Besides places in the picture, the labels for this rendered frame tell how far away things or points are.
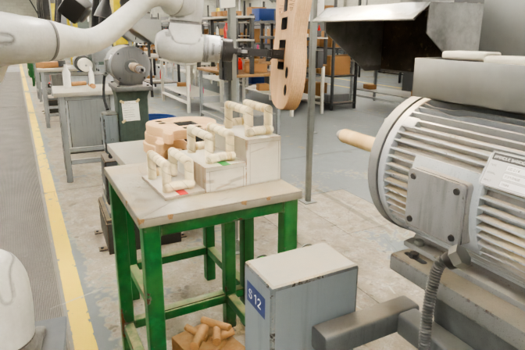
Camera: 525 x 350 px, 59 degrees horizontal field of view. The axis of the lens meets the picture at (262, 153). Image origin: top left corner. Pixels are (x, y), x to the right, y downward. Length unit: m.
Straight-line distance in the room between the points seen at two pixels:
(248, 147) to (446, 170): 1.05
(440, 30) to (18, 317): 1.08
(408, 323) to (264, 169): 1.03
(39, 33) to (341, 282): 0.87
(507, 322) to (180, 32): 1.19
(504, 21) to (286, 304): 0.57
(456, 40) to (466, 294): 0.44
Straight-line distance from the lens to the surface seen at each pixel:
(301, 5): 1.46
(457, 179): 0.68
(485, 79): 0.71
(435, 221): 0.70
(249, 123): 1.68
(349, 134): 1.03
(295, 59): 1.44
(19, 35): 1.19
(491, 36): 0.89
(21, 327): 1.28
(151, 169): 1.75
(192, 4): 1.51
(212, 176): 1.62
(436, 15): 0.87
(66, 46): 1.26
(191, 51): 1.52
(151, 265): 1.53
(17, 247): 3.72
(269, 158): 1.71
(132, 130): 3.28
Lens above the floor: 1.48
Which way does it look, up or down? 15 degrees down
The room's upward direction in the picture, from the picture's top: straight up
